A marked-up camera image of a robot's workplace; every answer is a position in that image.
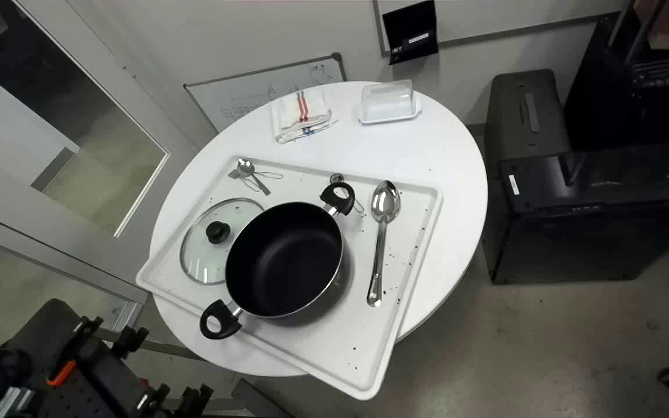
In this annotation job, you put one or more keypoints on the glass pot lid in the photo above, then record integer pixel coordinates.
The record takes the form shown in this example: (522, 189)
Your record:
(209, 238)

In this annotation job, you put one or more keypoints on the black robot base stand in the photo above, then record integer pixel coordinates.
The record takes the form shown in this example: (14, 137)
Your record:
(58, 368)

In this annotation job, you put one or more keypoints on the black cooking pot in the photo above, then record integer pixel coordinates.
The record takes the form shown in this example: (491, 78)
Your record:
(281, 263)

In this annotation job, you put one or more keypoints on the large silver spoon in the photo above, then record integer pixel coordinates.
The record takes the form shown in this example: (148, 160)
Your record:
(383, 209)

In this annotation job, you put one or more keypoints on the white plastic tray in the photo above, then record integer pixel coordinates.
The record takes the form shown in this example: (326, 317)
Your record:
(346, 341)

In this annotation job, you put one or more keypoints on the round white table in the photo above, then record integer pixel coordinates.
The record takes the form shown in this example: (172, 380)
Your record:
(434, 146)

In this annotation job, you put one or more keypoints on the small measuring spoons set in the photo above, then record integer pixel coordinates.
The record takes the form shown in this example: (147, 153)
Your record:
(247, 169)

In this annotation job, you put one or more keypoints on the folded white striped towel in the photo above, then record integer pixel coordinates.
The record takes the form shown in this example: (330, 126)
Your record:
(301, 115)

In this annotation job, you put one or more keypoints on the clear plastic butter dish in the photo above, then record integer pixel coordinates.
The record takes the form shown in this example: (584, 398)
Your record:
(389, 102)

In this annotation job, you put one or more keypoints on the black marker holder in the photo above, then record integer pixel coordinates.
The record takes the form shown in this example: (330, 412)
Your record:
(411, 31)

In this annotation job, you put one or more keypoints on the black printer cabinet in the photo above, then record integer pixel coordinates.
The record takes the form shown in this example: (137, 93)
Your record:
(560, 214)

